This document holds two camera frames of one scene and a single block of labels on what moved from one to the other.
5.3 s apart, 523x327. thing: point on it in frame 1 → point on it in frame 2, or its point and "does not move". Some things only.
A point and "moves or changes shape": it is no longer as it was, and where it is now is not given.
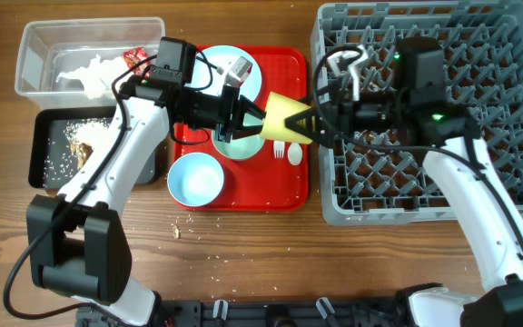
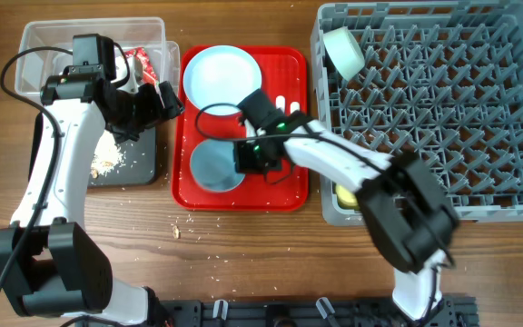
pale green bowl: x=242 y=147 moves or changes shape
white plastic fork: x=279 y=149 moves or changes shape
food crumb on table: x=175 y=232 does not move
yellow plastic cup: x=274 y=126 moves or changes shape
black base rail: x=297 y=312 does not move
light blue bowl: x=195 y=179 → x=212 y=165
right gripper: x=342 y=116 → x=241 y=166
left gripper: x=230 y=99 → x=154 y=112
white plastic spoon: x=294 y=153 moves or changes shape
